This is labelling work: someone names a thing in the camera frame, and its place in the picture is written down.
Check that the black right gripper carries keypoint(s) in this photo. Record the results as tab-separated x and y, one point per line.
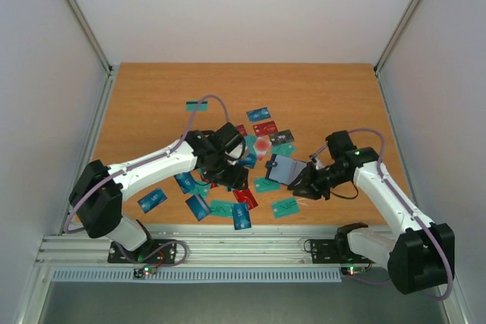
314	179

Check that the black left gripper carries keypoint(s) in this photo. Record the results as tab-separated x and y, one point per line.
235	180

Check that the blue vip card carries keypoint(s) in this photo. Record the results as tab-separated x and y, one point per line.
241	216
258	114
152	200

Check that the dark blue card holder wallet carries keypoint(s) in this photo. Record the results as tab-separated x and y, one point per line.
283	169

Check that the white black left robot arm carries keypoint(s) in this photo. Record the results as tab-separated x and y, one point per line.
100	191

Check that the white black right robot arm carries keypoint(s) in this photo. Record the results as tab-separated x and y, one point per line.
419	255

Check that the red card centre front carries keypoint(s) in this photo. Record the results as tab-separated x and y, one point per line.
245	196

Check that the teal vip card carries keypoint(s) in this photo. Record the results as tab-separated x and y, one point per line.
221	208
263	185
286	207

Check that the teal VIP card front right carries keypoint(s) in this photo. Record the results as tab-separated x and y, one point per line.
286	207

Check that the white red circle card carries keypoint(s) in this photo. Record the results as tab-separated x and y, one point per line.
261	147

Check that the blue striped card front left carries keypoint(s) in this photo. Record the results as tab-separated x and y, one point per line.
198	206

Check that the blue card left middle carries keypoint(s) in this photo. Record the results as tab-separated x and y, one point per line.
186	182

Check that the blue VIP card back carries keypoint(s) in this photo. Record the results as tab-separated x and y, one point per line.
258	114

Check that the teal card with magnetic stripe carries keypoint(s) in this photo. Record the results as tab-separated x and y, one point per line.
194	105

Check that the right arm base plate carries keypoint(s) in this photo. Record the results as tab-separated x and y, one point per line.
325	251

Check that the grey slotted cable duct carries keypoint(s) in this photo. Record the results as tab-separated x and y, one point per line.
199	275

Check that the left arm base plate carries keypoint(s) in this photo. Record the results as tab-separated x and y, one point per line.
152	252

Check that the aluminium frame post left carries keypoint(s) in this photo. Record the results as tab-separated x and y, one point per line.
89	34

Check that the aluminium frame post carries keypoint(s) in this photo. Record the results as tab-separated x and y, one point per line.
89	34
409	12

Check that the aluminium frame post right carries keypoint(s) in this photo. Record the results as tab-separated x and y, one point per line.
409	12

